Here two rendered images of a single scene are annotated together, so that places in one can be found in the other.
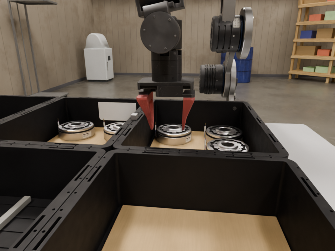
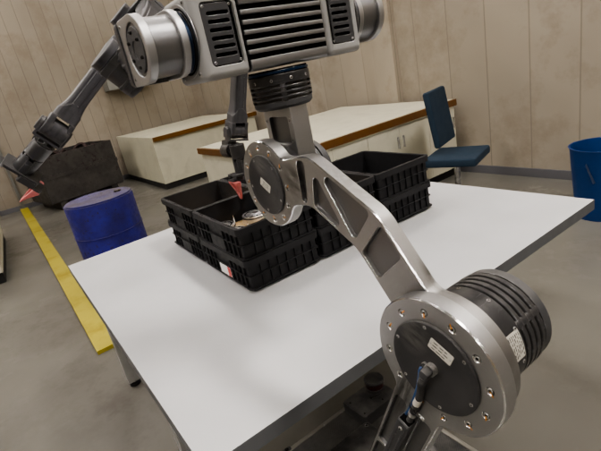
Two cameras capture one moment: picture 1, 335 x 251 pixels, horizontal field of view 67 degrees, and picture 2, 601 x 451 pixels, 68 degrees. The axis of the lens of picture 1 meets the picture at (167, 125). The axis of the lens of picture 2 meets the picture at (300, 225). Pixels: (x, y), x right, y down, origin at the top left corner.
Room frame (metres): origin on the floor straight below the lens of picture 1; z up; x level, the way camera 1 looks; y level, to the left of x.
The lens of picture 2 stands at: (1.92, -0.88, 1.37)
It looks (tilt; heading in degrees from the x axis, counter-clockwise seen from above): 19 degrees down; 143
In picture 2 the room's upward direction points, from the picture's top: 12 degrees counter-clockwise
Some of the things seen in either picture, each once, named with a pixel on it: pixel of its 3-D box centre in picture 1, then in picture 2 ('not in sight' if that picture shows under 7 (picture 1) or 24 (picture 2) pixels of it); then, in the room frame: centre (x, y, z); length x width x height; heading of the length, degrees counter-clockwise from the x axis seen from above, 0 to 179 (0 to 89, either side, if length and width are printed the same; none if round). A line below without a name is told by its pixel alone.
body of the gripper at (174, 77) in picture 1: (166, 69); (241, 166); (0.48, 0.00, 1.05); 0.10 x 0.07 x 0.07; 84
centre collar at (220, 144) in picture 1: (227, 145); not in sight; (0.57, -0.15, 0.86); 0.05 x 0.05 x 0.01
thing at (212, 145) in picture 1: (227, 147); not in sight; (0.57, -0.15, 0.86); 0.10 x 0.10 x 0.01
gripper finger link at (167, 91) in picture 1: (176, 106); (241, 185); (0.48, -0.02, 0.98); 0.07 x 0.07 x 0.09; 84
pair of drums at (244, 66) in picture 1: (235, 63); not in sight; (7.72, -2.02, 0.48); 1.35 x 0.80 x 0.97; 175
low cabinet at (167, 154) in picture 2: not in sight; (189, 147); (-5.50, 2.70, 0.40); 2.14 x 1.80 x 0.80; 175
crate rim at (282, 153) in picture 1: (197, 122); (249, 209); (0.58, -0.07, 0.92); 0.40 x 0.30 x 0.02; 173
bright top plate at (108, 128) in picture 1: (120, 127); not in sight; (0.71, 0.14, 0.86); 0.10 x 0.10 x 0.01
